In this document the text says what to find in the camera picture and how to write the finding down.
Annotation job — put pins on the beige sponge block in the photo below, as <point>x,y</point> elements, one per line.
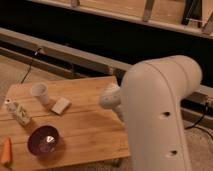
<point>60,106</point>

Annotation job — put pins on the white paper cup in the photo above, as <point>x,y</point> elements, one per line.
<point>40,92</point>

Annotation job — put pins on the orange carrot toy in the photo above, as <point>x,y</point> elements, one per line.
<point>6,156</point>

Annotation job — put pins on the purple bowl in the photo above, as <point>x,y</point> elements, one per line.
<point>43,140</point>

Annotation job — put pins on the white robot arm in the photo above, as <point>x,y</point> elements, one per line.
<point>148,101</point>

